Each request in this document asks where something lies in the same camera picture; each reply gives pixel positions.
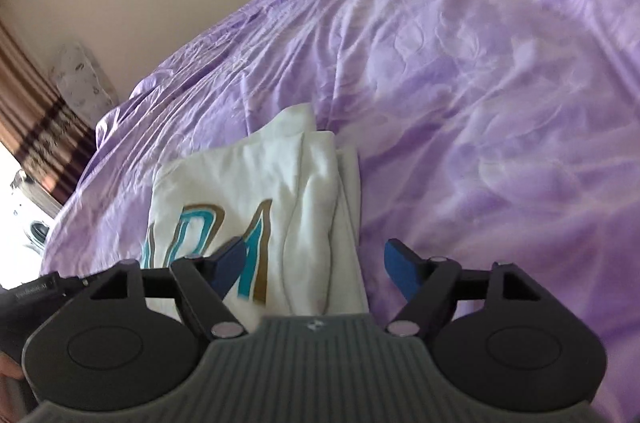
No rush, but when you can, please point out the brown striped curtain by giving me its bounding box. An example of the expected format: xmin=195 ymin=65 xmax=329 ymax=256
xmin=0 ymin=17 xmax=97 ymax=206

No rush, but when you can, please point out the white printed t-shirt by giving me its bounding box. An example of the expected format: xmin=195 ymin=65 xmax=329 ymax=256
xmin=141 ymin=102 xmax=372 ymax=333

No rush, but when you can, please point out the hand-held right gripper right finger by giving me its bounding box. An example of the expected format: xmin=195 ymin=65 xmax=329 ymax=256
xmin=384 ymin=239 xmax=544 ymax=337

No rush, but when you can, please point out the white patterned pillow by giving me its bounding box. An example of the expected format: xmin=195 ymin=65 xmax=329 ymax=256
xmin=49 ymin=42 xmax=120 ymax=126

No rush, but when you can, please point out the purple bed sheet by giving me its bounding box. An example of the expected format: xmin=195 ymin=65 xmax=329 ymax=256
xmin=40 ymin=0 xmax=640 ymax=423

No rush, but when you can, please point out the white washing machine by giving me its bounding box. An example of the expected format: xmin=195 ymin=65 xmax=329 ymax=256
xmin=0 ymin=143 xmax=63 ymax=290

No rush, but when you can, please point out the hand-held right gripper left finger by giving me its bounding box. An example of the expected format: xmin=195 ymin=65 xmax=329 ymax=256
xmin=90 ymin=237 xmax=249 ymax=339

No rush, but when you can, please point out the person's left forearm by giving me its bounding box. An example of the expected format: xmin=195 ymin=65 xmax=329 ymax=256
xmin=0 ymin=345 xmax=28 ymax=409

